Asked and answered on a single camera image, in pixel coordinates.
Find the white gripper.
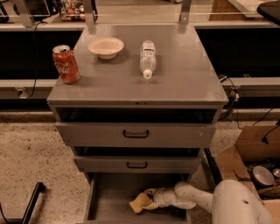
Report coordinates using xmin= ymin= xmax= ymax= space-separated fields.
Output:
xmin=143 ymin=188 xmax=177 ymax=211

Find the yellow sponge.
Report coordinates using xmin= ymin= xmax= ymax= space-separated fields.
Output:
xmin=129 ymin=192 xmax=151 ymax=214

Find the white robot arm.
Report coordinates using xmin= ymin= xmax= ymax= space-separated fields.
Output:
xmin=142 ymin=179 xmax=273 ymax=224

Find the grey open bottom drawer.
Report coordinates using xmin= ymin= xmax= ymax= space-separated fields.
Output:
xmin=83 ymin=173 xmax=192 ymax=224

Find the grey middle drawer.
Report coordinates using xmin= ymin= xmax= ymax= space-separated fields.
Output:
xmin=73 ymin=156 xmax=200 ymax=174

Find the grey top drawer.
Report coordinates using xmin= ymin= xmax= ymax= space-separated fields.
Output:
xmin=56 ymin=122 xmax=216 ymax=148

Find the grey metal drawer cabinet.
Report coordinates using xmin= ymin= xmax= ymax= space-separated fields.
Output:
xmin=46 ymin=23 xmax=229 ymax=224

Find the white bowl in box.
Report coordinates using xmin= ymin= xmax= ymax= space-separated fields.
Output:
xmin=253 ymin=165 xmax=275 ymax=186

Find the black metal stand leg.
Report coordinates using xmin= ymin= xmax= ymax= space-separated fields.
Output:
xmin=0 ymin=182 xmax=46 ymax=224

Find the brown cardboard box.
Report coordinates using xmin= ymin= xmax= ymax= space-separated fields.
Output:
xmin=214 ymin=126 xmax=280 ymax=224

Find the clear plastic water bottle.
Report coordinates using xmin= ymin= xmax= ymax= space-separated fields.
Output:
xmin=140 ymin=40 xmax=157 ymax=79

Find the white paper bowl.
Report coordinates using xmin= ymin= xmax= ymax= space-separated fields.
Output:
xmin=88 ymin=38 xmax=124 ymax=60

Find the red cola can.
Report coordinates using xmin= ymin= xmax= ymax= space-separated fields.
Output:
xmin=52 ymin=45 xmax=80 ymax=84

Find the rack of colourful items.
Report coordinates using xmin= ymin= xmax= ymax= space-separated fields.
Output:
xmin=59 ymin=0 xmax=85 ymax=21

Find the black monitor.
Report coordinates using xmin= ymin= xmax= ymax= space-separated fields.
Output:
xmin=24 ymin=0 xmax=53 ymax=19

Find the black cable at right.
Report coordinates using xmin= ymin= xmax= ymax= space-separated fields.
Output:
xmin=218 ymin=74 xmax=241 ymax=122

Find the black power cable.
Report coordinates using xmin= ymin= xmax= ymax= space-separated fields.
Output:
xmin=27 ymin=20 xmax=45 ymax=99

